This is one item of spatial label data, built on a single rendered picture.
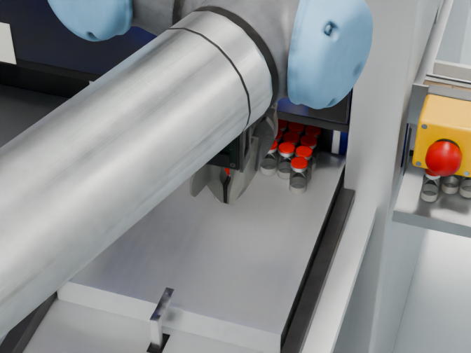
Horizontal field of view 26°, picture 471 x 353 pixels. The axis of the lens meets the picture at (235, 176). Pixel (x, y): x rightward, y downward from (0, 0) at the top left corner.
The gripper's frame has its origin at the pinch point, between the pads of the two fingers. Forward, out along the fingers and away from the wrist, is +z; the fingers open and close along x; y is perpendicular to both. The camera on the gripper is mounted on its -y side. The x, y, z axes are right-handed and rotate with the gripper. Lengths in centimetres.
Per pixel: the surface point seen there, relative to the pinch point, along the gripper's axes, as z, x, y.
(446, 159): 8.6, 19.0, -20.5
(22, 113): 21, -38, -28
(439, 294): 109, 21, -94
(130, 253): 21.1, -14.4, -7.7
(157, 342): 20.3, -6.6, 4.5
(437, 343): 109, 23, -80
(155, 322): 17.1, -6.6, 4.5
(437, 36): 21, 13, -64
